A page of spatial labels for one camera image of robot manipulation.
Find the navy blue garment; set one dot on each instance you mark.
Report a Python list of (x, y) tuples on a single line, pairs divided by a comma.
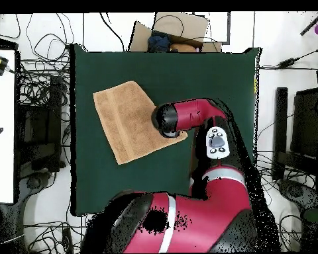
[(159, 42)]

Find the tan terry towel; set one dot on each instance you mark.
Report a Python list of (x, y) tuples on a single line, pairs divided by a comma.
[(124, 121)]

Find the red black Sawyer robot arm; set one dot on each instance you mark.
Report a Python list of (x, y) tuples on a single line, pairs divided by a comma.
[(209, 217)]

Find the brown cardboard box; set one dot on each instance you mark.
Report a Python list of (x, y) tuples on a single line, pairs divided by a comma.
[(190, 26)]

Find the white side table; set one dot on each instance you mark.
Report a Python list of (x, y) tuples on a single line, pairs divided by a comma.
[(1, 119)]

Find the black monitor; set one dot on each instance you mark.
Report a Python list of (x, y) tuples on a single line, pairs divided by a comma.
[(306, 124)]

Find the black rod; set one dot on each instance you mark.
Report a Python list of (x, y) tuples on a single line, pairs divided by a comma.
[(311, 25)]

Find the black power strip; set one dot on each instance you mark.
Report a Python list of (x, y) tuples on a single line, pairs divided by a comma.
[(67, 239)]

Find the dark green table cloth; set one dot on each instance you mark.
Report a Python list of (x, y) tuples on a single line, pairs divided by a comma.
[(175, 74)]

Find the black upright bar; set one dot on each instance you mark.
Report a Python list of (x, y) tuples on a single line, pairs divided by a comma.
[(281, 119)]

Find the orange garment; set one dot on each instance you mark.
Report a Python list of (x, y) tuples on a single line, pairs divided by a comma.
[(182, 48)]

